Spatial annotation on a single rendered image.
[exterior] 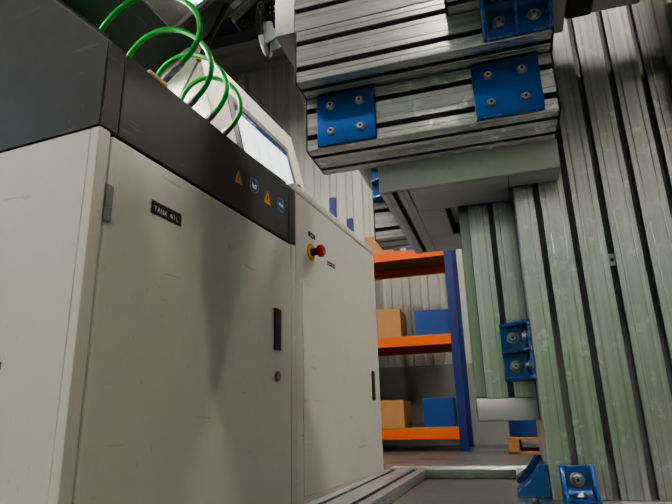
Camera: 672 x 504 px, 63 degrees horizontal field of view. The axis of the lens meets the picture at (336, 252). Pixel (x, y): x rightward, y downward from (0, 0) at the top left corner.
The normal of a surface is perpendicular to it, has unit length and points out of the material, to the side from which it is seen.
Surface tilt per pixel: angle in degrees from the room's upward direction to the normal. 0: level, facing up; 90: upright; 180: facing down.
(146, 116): 90
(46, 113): 90
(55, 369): 90
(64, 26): 90
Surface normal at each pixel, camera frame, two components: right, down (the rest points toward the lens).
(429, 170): -0.29, -0.27
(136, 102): 0.93, -0.13
